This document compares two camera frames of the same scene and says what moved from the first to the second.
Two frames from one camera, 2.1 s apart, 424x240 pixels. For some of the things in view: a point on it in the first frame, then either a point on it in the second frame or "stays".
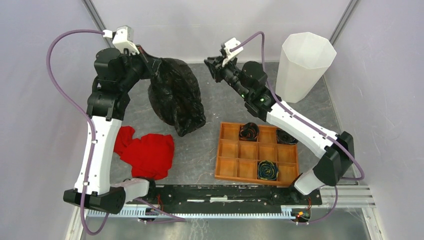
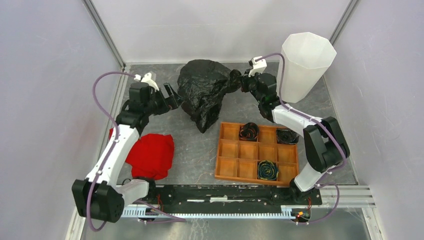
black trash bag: [175, 95] -> [202, 85]
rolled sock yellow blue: [267, 170] stays
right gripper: [216, 73] -> [245, 80]
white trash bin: [304, 59] stays
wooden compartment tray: [238, 160] stays
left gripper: [151, 63] -> [168, 103]
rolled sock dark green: [283, 137] stays
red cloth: [150, 157] stays
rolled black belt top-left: [249, 131] stays
